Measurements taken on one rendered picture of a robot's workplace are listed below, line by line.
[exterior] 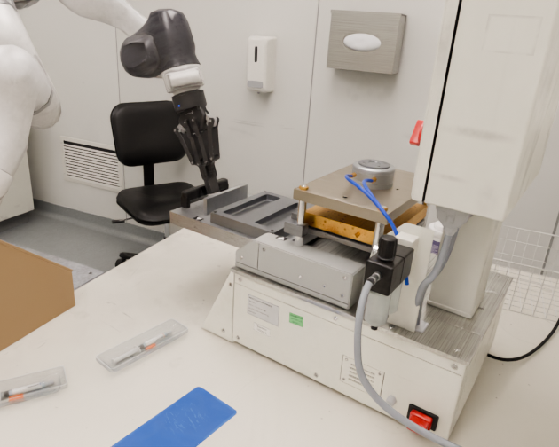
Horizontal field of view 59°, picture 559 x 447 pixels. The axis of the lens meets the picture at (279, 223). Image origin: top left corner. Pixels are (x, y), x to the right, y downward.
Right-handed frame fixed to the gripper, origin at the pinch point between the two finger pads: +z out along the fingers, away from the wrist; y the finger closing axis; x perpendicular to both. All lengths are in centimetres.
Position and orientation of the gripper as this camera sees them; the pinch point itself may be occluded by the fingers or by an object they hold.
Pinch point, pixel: (209, 178)
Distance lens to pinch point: 118.2
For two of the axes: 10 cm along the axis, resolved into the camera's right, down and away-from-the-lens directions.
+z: 2.3, 9.6, 1.9
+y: -8.1, 0.9, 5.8
